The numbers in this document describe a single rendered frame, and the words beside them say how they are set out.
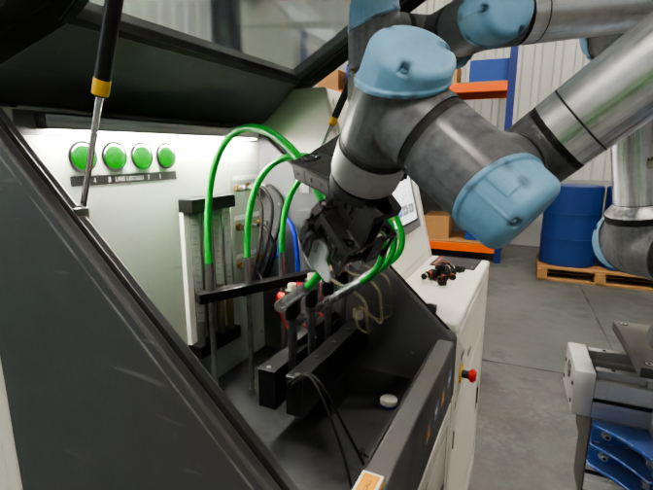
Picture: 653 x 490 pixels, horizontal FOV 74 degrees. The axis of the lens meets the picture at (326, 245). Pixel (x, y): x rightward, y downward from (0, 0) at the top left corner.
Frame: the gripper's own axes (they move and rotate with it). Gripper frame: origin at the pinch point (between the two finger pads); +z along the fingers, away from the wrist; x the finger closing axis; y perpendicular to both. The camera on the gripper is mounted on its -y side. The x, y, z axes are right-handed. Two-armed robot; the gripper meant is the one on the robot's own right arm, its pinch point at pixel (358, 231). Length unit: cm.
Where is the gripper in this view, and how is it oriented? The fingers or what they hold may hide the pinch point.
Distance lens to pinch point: 72.9
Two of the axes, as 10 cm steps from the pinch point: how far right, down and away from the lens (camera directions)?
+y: 9.0, 0.9, -4.3
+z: 0.0, 9.8, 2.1
